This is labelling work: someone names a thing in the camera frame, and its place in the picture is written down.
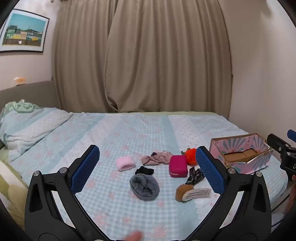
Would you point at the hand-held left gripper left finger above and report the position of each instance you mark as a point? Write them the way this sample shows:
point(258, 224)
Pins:
point(85, 168)

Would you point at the magenta zip pouch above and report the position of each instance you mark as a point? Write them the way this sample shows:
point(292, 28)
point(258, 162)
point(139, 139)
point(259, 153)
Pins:
point(177, 166)

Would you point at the pink fluffy wristband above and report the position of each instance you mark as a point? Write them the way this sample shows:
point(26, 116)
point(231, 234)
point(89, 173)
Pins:
point(124, 163)

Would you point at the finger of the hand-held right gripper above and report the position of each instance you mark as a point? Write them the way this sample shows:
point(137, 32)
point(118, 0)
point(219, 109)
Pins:
point(291, 134)
point(276, 140)

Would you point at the small orange object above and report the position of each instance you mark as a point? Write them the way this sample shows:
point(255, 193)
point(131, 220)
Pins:
point(20, 80)

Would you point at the black patterned cloth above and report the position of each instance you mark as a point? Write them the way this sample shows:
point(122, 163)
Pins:
point(195, 176)

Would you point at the grey bed headboard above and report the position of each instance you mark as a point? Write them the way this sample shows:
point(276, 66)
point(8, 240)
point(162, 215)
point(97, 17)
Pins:
point(34, 95)

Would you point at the black sock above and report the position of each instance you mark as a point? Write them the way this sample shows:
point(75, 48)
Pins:
point(144, 171)

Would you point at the beige curtain panel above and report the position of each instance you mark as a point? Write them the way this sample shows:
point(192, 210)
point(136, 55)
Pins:
point(168, 58)
point(81, 58)

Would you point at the orange pompom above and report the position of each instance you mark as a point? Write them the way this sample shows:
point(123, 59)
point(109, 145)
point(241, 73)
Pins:
point(190, 157)

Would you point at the pink cardboard box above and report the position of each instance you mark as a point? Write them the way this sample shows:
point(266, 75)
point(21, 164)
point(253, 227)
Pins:
point(235, 166)

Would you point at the grey knit hat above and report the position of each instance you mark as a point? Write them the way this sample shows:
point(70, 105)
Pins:
point(144, 187)

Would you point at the light green cloth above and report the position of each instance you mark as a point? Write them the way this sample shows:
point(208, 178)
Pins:
point(22, 106)

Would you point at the person's right hand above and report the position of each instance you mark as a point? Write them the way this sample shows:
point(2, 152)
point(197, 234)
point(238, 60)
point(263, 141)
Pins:
point(290, 199)

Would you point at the brown and white plush sock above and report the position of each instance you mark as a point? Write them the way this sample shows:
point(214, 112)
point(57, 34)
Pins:
point(188, 193)

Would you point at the beige pink cloth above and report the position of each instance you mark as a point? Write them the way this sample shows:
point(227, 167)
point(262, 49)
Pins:
point(155, 159)

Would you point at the framed wall poster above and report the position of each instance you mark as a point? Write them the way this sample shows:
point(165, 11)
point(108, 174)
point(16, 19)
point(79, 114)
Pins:
point(23, 30)

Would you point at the light green bed sheet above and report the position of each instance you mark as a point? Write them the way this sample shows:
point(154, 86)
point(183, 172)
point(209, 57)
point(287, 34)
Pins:
point(11, 185)

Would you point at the light blue checked blanket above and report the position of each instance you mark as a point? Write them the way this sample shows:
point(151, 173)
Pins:
point(111, 132)

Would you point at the person's left hand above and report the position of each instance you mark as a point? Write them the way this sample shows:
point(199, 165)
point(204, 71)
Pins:
point(133, 236)

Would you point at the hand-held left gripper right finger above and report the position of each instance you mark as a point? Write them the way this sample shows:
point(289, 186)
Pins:
point(209, 168)

